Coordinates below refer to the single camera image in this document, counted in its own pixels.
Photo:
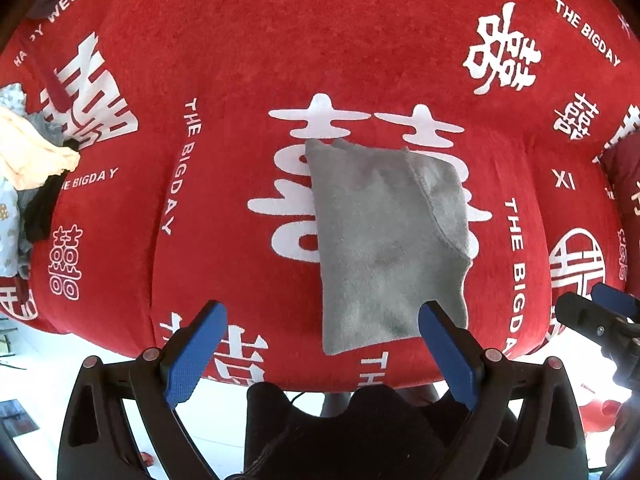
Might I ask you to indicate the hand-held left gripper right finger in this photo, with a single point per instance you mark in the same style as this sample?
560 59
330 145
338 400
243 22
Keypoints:
450 355

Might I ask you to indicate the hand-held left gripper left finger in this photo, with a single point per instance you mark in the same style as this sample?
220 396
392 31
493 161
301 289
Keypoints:
192 355

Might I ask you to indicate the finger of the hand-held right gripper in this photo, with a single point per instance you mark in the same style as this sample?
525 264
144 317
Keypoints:
582 312
617 297

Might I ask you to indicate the grey sweater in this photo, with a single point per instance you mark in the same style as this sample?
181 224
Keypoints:
380 240

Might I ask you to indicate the red plastic object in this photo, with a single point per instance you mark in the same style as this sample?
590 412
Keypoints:
602 410

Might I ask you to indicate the dark flat object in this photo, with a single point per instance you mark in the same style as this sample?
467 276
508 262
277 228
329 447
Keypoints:
17 416

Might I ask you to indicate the black cloth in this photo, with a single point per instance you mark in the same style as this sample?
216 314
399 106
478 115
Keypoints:
42 210

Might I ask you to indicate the white patterned cloth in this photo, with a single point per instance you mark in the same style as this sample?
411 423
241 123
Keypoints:
10 230

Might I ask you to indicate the cream cloth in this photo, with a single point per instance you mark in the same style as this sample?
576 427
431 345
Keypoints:
30 152

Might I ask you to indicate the small grey cloth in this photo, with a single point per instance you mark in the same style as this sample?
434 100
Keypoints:
47 127

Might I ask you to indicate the white spotted cloth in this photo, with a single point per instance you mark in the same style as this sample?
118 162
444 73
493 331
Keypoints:
12 96

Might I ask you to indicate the red printed blanket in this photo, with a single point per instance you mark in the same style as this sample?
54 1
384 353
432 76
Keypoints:
300 35

